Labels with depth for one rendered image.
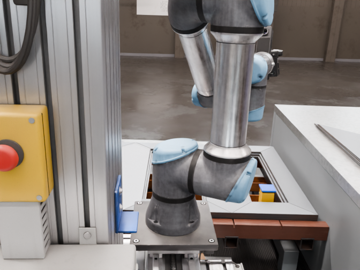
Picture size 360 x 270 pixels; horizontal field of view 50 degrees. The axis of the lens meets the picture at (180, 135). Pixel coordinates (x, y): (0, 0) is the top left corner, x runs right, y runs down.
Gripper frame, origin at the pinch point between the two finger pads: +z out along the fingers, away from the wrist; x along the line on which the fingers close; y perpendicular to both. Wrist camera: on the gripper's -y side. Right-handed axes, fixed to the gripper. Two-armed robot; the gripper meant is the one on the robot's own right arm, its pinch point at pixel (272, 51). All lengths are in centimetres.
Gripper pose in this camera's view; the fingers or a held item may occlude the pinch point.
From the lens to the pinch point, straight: 143.7
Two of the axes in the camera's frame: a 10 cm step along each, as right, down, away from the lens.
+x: 9.2, 0.3, -4.0
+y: 0.9, 9.6, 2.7
